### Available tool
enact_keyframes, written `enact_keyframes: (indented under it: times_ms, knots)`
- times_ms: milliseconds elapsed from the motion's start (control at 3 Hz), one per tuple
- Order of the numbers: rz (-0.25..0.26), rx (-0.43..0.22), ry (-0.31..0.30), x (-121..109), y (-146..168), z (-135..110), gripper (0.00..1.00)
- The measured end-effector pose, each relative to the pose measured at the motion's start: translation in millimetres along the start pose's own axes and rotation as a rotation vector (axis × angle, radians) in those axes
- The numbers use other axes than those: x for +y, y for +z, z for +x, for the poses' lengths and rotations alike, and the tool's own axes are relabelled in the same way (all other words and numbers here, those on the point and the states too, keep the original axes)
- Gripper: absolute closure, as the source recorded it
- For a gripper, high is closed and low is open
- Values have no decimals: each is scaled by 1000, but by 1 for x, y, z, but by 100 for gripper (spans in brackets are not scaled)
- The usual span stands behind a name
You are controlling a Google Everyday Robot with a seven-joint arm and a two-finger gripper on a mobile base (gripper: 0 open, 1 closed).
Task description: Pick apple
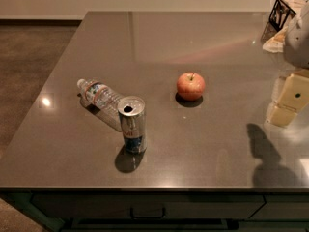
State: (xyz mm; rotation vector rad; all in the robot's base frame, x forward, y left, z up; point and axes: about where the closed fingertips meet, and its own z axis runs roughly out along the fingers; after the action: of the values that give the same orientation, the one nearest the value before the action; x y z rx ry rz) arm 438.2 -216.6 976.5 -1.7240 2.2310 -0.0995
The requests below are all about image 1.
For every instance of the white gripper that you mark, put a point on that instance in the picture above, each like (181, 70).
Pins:
(297, 43)

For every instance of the red apple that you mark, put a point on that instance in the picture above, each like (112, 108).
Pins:
(191, 86)

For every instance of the white paper napkin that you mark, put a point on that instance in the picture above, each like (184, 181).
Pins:
(276, 43)

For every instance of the dark right drawer front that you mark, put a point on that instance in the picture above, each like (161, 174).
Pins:
(284, 207)

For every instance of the silver blue drink can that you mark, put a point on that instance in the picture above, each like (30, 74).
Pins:
(132, 114)

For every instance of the clear plastic water bottle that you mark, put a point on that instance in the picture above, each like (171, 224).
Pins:
(102, 99)

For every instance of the black wire basket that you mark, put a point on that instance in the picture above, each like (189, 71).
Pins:
(283, 11)

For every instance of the dark drawer front with handle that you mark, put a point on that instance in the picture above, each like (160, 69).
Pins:
(138, 205)

